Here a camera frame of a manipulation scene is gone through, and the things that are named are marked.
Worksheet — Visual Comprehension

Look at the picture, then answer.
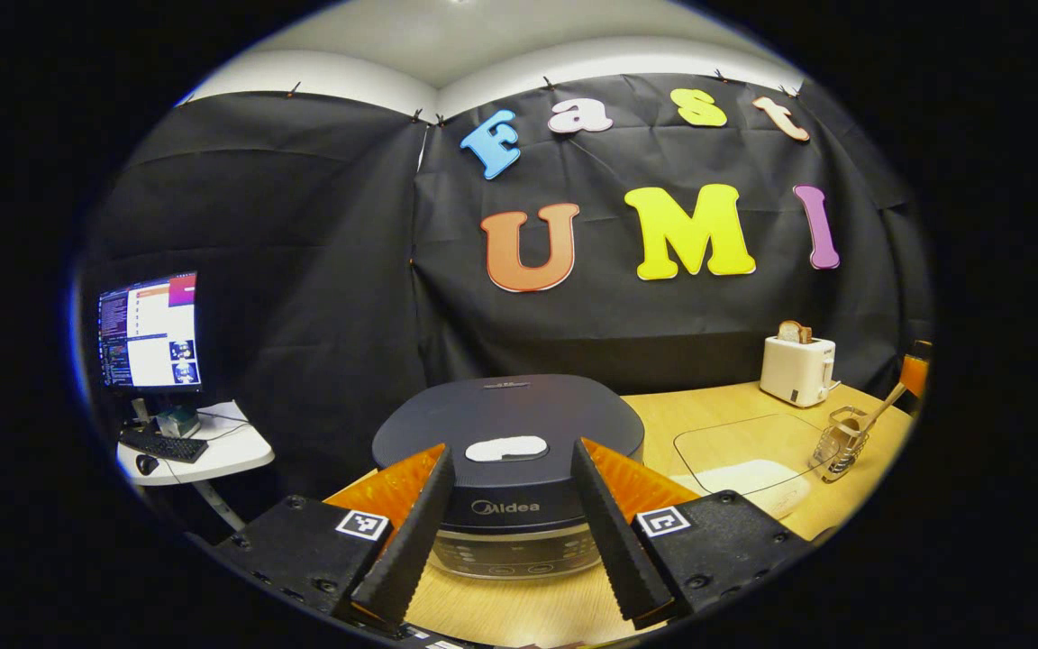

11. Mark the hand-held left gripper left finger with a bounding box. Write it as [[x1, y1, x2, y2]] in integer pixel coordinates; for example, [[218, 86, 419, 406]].
[[211, 442, 457, 632]]

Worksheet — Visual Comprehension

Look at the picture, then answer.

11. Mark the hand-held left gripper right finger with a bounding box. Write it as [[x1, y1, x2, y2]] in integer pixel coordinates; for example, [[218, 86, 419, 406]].
[[571, 437, 815, 632]]

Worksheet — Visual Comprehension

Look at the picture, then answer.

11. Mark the wooden spoon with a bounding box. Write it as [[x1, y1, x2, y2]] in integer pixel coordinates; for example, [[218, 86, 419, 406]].
[[830, 383, 907, 452]]

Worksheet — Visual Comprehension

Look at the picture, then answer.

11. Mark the dark grey rice cooker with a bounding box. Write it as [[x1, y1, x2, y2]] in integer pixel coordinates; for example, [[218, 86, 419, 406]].
[[372, 374, 646, 580]]

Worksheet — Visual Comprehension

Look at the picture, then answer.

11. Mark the white toaster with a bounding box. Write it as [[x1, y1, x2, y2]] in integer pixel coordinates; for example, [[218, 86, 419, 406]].
[[760, 335, 838, 408]]

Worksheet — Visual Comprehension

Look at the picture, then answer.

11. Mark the clear plastic tray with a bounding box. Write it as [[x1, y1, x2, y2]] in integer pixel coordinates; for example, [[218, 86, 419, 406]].
[[672, 413, 831, 521]]

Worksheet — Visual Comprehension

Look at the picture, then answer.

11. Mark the white side table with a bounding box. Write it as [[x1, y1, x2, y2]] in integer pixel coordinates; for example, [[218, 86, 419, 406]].
[[116, 401, 275, 533]]

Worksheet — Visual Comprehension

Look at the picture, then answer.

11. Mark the small teal box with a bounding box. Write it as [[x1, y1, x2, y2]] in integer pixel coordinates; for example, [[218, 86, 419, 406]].
[[155, 405, 201, 439]]

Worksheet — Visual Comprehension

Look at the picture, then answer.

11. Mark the black keyboard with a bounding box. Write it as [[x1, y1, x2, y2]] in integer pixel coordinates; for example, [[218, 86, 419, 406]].
[[120, 427, 210, 464]]

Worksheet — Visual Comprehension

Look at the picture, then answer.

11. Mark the black backdrop cloth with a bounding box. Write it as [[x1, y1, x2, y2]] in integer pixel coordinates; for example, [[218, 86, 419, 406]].
[[77, 72, 934, 533]]

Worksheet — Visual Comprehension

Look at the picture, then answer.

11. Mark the computer monitor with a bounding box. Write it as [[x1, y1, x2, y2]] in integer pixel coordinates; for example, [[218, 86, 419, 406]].
[[97, 272, 205, 393]]

